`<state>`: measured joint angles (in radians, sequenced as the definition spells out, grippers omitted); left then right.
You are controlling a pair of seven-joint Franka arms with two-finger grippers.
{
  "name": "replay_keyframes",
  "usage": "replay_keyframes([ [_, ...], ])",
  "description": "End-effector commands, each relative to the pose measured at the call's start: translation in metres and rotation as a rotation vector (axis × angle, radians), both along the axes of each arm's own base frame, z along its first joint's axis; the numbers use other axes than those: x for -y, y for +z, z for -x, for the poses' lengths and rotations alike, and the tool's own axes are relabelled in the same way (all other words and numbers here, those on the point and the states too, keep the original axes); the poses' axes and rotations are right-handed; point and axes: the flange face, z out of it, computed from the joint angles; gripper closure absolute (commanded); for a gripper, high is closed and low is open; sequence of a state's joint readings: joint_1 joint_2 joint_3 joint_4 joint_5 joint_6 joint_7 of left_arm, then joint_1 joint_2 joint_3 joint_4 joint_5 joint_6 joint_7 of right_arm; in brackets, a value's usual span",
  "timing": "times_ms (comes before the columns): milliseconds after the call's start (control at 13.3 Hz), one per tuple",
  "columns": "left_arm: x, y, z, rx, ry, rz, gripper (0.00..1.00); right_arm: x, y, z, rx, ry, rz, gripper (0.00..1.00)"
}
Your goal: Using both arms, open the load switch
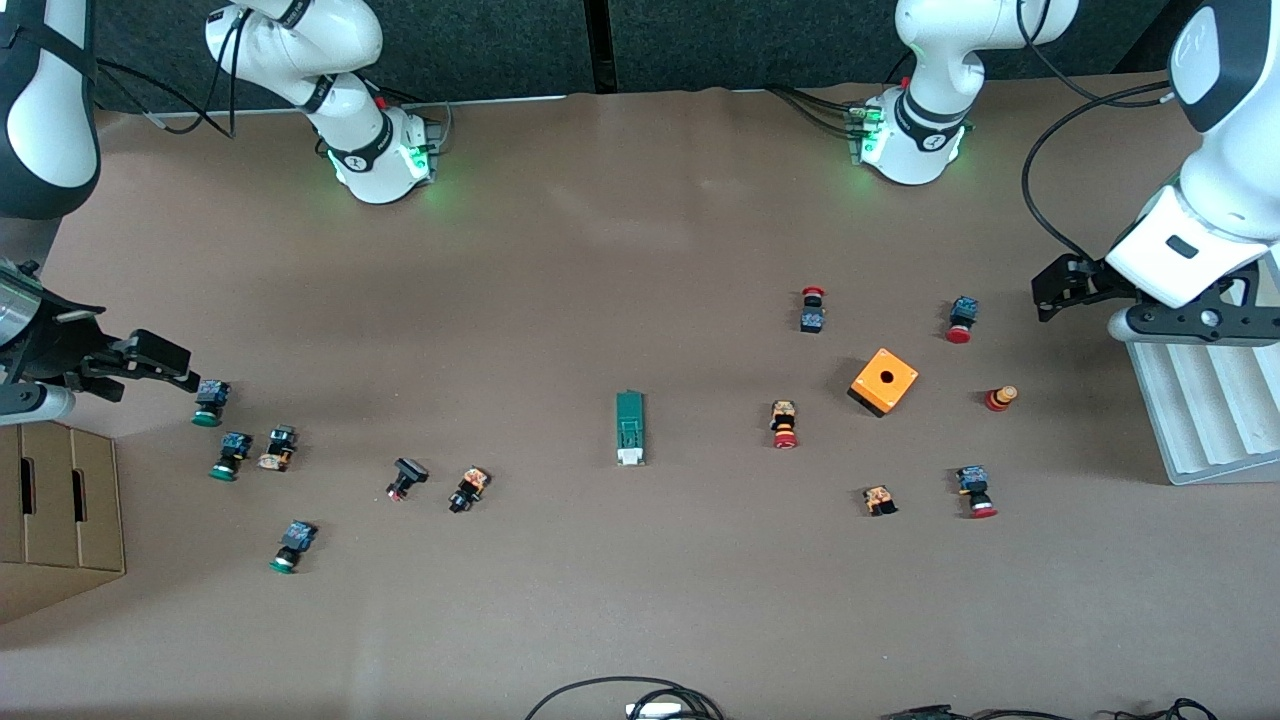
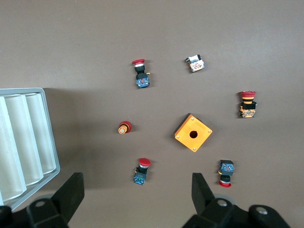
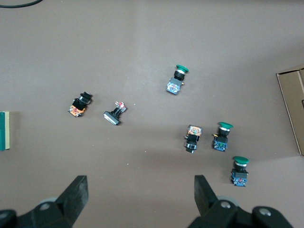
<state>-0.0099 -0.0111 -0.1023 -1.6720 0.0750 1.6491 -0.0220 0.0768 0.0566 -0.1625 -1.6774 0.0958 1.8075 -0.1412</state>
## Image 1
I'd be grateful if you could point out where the green push button blue block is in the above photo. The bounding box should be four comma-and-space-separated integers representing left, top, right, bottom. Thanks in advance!
209, 431, 253, 482
192, 379, 232, 428
268, 520, 319, 575

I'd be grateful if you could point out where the black base cable bundle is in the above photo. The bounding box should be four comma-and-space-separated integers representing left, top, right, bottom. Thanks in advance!
768, 84, 863, 141
383, 86, 454, 153

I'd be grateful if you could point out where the orange button enclosure box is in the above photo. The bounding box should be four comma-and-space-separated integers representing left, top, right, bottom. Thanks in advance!
848, 347, 919, 419

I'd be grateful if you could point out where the black push button orange block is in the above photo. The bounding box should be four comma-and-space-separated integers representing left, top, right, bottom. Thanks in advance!
448, 466, 491, 515

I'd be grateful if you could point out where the white ribbed tray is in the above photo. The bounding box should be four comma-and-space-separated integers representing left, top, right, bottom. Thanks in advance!
1127, 338, 1280, 487

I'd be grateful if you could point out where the black cable with connector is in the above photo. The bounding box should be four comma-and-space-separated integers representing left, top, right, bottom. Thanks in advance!
880, 704, 1063, 720

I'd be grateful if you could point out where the black push button red ring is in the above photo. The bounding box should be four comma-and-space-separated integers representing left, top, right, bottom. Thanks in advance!
386, 457, 430, 503

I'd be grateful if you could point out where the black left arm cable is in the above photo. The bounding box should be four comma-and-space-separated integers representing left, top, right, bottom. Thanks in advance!
1017, 0, 1173, 263

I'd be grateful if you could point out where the thin black cable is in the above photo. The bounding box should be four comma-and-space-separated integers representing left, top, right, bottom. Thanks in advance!
1113, 697, 1221, 720

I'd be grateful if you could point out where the green load switch white handle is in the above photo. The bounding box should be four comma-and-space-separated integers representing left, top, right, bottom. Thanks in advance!
615, 390, 648, 468

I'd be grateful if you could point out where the brown cardboard box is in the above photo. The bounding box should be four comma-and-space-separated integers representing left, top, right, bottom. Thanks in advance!
0, 420, 127, 627

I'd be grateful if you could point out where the black looped cable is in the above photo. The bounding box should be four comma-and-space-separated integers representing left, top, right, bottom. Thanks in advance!
525, 677, 726, 720

